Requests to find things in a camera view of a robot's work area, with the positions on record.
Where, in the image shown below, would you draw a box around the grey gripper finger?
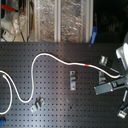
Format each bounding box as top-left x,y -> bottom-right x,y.
99,71 -> 108,84

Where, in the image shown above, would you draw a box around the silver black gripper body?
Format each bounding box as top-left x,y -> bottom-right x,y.
94,78 -> 128,95

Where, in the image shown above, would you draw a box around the white cable with red mark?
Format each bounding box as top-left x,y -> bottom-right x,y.
0,52 -> 122,114

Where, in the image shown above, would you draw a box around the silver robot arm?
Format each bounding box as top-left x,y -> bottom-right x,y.
95,33 -> 128,95

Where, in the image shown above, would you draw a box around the small grey clip pair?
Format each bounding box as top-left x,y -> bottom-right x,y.
30,98 -> 45,113

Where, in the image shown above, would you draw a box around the clear plastic storage bins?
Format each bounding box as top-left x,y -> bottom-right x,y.
34,0 -> 94,43

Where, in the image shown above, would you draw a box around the blue object bottom left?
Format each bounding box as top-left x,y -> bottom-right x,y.
0,117 -> 6,126

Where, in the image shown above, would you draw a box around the grey bracket near arm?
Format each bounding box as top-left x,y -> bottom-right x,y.
100,56 -> 109,66

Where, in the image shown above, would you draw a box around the grey metal cable clip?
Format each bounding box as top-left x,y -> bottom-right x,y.
70,71 -> 77,91

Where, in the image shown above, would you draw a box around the grey bracket lower right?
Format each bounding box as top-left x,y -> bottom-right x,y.
117,105 -> 128,119

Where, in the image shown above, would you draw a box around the blue handled tool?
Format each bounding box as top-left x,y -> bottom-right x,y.
91,26 -> 98,44

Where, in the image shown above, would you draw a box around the cluttered wires and devices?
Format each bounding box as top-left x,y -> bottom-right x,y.
0,0 -> 36,43

